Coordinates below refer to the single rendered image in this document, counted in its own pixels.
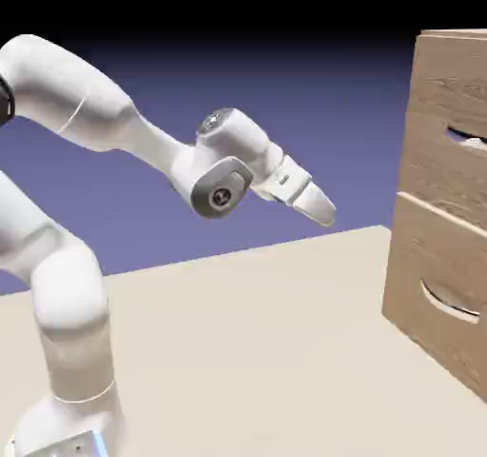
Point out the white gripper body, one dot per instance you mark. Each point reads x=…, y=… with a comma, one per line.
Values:
x=314, y=202

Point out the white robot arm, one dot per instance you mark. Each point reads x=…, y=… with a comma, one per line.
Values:
x=87, y=110

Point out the light wood cabinet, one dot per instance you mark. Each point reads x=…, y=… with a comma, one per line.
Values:
x=437, y=182

